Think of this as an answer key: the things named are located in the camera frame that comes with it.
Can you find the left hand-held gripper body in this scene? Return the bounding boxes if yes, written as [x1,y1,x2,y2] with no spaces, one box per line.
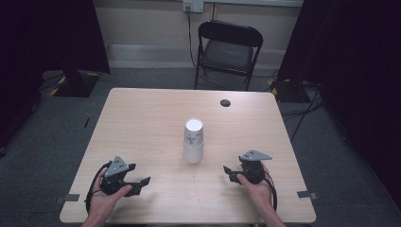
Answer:
[99,155,143,197]

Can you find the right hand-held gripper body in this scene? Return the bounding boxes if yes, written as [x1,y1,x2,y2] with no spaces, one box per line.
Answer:
[238,149,273,185]

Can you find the person's right hand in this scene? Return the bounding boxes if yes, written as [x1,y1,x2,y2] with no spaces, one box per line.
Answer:
[235,164,274,218]

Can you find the person's left hand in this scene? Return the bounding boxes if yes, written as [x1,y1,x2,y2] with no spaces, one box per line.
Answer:
[89,169,133,221]

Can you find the grey tape strip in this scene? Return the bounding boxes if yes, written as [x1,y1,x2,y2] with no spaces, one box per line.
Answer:
[54,193,81,204]
[296,190,319,201]

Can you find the printed paper cup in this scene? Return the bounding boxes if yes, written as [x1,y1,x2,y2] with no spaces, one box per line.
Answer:
[183,117,204,148]

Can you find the black stand base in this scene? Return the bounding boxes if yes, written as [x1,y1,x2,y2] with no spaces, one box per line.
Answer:
[48,69,101,98]
[268,78,305,104]

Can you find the black folding chair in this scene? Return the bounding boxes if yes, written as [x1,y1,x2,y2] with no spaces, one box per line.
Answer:
[194,20,265,92]

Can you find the black curtain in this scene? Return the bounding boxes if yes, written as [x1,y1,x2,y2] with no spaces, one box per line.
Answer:
[0,0,111,149]
[276,0,401,209]

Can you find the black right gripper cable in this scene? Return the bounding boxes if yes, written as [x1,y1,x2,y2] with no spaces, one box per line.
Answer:
[263,175,279,212]

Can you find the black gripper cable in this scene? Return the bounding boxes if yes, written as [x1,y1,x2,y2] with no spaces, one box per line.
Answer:
[83,161,113,214]
[263,175,279,212]

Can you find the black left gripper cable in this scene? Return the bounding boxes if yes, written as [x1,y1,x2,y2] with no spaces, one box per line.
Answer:
[83,161,113,214]

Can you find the black floor cables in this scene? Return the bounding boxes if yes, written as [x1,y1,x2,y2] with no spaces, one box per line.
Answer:
[279,84,326,144]

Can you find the black wall socket cable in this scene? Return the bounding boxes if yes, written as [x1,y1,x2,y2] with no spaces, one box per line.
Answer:
[186,10,199,70]

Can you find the white wall socket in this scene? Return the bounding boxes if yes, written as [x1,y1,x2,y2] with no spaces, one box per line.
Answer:
[183,0,205,14]

